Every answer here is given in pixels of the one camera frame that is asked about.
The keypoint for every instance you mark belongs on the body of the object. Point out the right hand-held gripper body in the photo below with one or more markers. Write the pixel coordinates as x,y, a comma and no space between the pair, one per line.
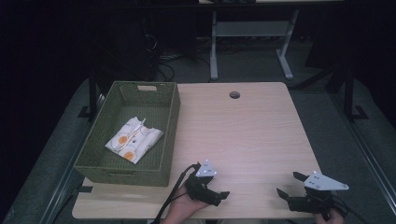
311,203

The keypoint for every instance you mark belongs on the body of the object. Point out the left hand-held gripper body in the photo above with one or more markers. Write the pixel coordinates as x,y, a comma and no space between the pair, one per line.
199,189

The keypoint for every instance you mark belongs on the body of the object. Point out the white cloth with orange print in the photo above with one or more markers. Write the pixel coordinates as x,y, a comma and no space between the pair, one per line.
138,141

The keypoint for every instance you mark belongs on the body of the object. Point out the green woven basket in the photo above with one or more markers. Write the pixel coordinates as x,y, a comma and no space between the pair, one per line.
102,174

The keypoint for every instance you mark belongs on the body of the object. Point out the person's left hand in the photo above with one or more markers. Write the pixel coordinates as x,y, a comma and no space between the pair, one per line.
182,207

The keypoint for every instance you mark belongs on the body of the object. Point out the person's right hand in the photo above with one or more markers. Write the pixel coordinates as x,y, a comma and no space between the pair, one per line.
331,217

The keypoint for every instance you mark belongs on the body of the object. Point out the black metal stand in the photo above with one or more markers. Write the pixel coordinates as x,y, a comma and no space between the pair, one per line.
349,93
92,93

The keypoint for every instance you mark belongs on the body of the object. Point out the white metal desk frame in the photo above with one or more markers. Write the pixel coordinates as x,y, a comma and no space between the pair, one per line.
252,29

